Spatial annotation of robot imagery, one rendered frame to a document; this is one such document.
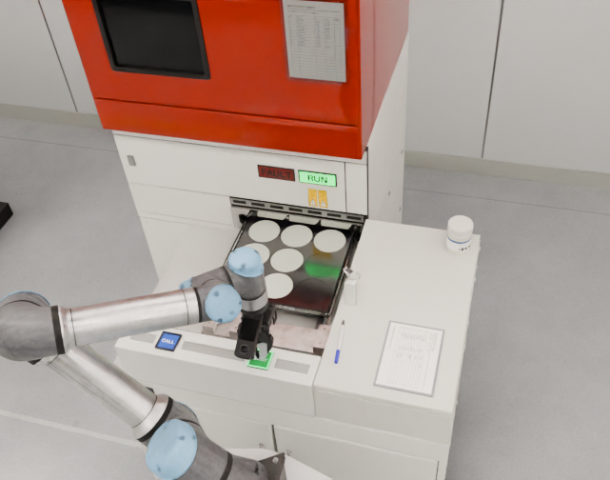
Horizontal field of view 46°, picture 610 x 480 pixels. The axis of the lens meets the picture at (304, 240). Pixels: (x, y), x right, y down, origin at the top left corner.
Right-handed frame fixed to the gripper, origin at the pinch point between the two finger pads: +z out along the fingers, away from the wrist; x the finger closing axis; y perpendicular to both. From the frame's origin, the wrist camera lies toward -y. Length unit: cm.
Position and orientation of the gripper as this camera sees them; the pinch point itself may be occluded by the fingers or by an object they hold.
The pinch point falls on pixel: (259, 358)
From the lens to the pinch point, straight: 185.2
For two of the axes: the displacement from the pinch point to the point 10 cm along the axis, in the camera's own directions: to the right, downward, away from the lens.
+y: 2.7, -6.8, 6.8
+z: 0.7, 7.1, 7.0
